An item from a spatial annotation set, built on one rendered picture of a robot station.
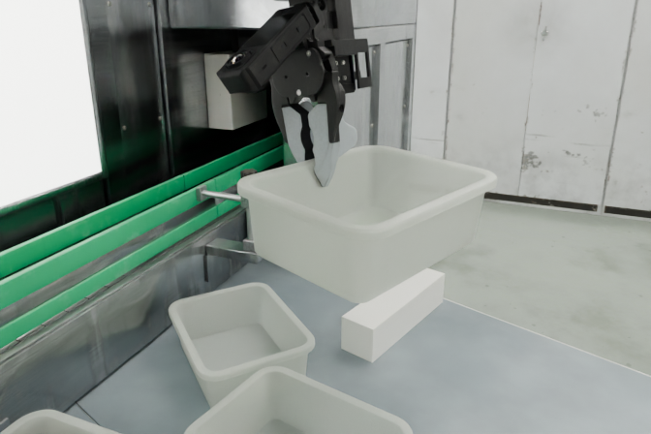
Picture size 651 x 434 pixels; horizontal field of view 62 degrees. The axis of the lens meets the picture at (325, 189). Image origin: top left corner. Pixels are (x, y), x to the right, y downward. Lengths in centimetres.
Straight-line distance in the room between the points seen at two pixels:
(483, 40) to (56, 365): 333
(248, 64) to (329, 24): 13
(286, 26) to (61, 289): 49
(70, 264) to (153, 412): 23
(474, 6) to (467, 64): 36
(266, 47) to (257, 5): 62
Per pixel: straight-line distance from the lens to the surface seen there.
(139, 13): 121
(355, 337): 89
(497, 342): 98
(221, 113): 135
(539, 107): 379
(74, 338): 84
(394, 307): 92
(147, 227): 93
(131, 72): 118
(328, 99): 55
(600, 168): 388
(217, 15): 119
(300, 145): 58
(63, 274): 82
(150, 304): 95
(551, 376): 93
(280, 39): 53
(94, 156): 106
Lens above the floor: 127
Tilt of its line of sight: 18 degrees down
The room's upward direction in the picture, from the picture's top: straight up
